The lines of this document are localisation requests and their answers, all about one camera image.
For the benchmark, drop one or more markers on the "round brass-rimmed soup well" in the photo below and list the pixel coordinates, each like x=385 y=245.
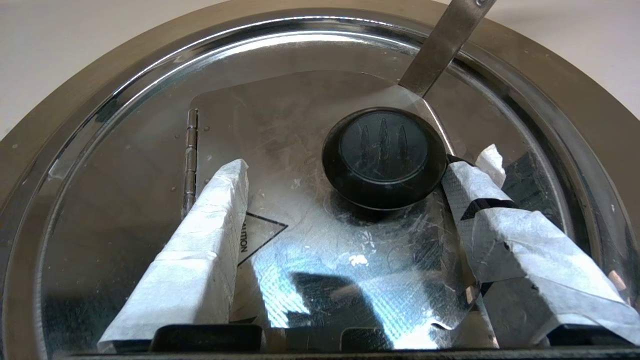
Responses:
x=45 y=125

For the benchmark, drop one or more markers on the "hinged steel lid black knob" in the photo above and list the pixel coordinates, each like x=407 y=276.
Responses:
x=280 y=130

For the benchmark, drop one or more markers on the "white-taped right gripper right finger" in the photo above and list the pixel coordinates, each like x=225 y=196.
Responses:
x=525 y=250

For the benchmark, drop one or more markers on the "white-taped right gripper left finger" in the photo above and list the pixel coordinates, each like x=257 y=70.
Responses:
x=200 y=260

